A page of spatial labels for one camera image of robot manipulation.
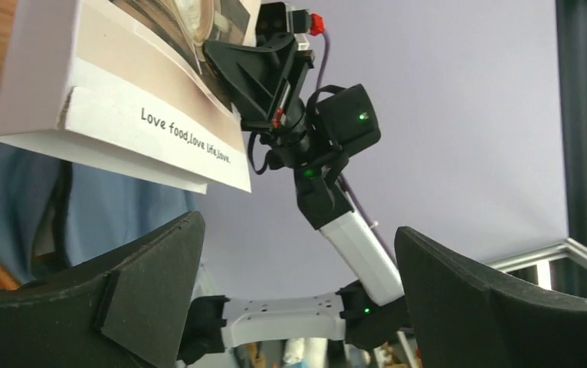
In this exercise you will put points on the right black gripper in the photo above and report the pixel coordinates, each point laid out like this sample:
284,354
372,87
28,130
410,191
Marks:
264,85

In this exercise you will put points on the white paper booklet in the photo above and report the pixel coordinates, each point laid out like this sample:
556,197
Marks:
86,82

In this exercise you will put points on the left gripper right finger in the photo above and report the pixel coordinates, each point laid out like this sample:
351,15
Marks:
467,314

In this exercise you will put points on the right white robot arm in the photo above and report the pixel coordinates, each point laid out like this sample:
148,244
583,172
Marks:
258,245

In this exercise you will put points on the aluminium rail frame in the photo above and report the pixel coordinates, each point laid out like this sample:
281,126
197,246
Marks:
568,248

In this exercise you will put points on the blue grey backpack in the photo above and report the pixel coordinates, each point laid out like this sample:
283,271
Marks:
79,211

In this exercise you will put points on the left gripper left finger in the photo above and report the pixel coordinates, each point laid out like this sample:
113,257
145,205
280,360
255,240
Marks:
125,308

